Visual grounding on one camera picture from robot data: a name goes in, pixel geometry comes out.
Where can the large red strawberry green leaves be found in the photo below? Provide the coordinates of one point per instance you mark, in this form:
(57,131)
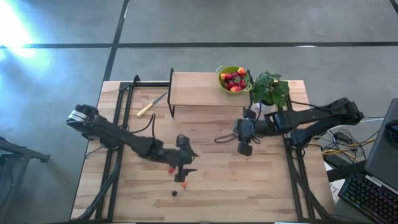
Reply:
(238,81)

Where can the green plant in white pot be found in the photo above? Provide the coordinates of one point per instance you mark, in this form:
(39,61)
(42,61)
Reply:
(270,88)

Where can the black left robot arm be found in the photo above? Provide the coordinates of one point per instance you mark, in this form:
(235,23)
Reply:
(124,138)

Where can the white printed paper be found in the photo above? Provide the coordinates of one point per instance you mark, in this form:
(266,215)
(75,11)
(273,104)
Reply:
(337,189)

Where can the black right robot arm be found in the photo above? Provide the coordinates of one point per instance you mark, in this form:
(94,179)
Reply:
(311,116)

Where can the black aluminium rail frame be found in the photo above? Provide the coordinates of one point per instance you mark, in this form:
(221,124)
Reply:
(297,186)
(116,183)

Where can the laptop with backlit keyboard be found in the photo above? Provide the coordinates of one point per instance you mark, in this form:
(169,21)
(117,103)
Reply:
(382,155)

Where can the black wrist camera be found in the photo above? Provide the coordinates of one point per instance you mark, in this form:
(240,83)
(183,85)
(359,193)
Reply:
(185,157)
(245,129)

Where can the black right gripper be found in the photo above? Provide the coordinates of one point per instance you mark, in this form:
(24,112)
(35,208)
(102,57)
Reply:
(245,148)

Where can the grey metal stand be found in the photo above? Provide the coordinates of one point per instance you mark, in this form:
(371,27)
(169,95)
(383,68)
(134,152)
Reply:
(15,148)

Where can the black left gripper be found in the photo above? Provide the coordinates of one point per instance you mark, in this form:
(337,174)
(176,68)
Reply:
(181,141)

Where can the red strawberry with green leaves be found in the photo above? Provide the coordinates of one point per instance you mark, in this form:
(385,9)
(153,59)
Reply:
(242,84)
(231,84)

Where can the green colander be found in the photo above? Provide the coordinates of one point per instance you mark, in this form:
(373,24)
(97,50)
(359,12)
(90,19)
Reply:
(220,84)

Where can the large orange peach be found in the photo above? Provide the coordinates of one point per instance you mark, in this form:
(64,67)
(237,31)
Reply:
(184,185)

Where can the black power brick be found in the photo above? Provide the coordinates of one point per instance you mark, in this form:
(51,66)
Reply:
(334,160)

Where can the black frame crossbar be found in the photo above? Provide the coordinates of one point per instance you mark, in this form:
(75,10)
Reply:
(149,84)

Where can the red raspberry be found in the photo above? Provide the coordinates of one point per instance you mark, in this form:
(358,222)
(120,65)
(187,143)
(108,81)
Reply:
(171,170)

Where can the small orange peach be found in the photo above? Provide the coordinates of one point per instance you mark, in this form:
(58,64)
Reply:
(234,89)

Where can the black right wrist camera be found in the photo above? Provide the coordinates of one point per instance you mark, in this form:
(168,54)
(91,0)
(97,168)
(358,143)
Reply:
(245,129)

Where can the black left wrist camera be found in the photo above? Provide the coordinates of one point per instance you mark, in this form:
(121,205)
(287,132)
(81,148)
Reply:
(185,157)

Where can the wooden shelf with black legs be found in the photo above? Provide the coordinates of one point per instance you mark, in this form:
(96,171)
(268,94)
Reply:
(202,90)

